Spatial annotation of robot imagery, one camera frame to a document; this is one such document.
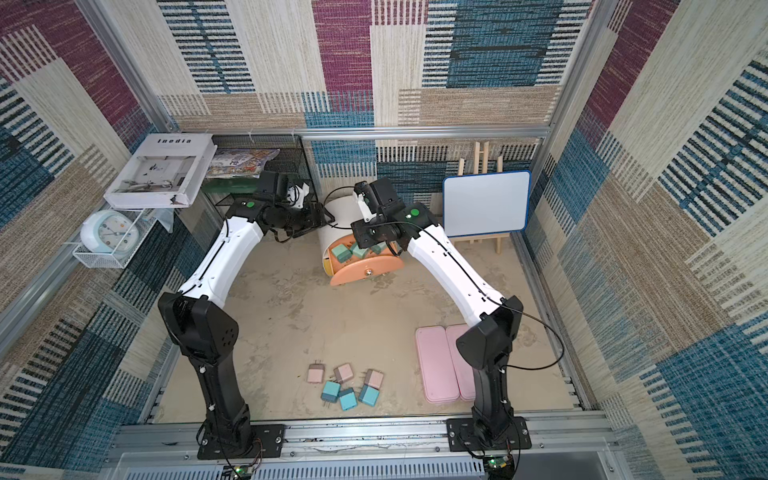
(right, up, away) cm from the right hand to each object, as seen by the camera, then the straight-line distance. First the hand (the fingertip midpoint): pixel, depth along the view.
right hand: (362, 228), depth 79 cm
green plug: (+4, -5, +8) cm, 10 cm away
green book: (-44, +15, +19) cm, 50 cm away
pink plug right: (+3, -40, +2) cm, 40 cm away
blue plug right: (+2, -43, +1) cm, 43 cm away
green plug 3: (-1, -6, +8) cm, 10 cm away
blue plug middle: (-4, -45, +1) cm, 45 cm away
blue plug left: (-8, -43, +1) cm, 44 cm away
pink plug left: (-13, -40, +5) cm, 42 cm away
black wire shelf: (-25, +24, +23) cm, 42 cm away
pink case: (+23, -39, +3) cm, 45 cm away
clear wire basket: (-53, +2, -4) cm, 53 cm away
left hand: (-11, +3, +7) cm, 13 cm away
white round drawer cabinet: (-8, +3, +6) cm, 10 cm away
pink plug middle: (-5, -39, +3) cm, 40 cm away
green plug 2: (-6, -6, +7) cm, 11 cm away
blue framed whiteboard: (+38, +9, +18) cm, 43 cm away
